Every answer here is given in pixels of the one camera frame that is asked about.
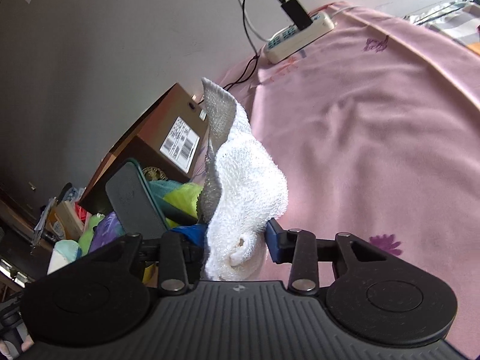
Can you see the white power strip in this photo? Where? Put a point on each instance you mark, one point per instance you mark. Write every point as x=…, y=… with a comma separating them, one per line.
x=289, y=40

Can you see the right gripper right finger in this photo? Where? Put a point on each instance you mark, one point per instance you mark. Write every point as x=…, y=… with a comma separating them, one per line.
x=299, y=249

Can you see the green frog plush toy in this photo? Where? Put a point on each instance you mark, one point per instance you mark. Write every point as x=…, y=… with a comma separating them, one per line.
x=87, y=236

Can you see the brown cardboard box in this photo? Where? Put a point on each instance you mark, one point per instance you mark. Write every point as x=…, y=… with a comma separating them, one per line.
x=142, y=142

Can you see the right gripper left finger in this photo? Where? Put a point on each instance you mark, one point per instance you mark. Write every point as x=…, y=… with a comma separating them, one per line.
x=181, y=258

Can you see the black phone on mount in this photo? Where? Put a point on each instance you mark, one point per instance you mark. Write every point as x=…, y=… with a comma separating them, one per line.
x=130, y=196

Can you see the black charger plug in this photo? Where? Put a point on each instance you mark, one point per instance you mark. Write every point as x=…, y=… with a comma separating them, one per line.
x=296, y=12

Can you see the white knitted towel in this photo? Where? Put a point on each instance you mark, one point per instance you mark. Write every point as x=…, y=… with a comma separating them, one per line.
x=243, y=189

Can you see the yellow-green mesh bath sponge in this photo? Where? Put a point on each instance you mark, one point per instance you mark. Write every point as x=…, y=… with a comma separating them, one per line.
x=184, y=201

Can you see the teal mesh bath sponge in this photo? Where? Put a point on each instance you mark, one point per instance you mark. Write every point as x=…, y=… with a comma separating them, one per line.
x=160, y=188

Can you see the purple tissue pack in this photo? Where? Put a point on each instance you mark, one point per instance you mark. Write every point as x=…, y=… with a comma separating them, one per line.
x=108, y=230

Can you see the white shipping label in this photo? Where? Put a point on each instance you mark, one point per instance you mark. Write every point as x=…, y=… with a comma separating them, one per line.
x=180, y=145

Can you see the pink floral bed sheet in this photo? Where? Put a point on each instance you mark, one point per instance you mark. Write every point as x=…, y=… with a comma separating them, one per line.
x=376, y=128

